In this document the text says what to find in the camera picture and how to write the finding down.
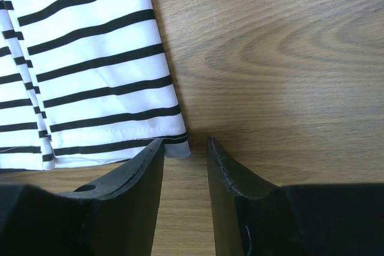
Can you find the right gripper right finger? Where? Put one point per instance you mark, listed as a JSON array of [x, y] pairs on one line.
[[243, 206]]

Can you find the black white striped tank top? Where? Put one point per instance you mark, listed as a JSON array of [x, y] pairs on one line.
[[84, 83]]

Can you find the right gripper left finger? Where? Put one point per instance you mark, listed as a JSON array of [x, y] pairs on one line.
[[122, 206]]

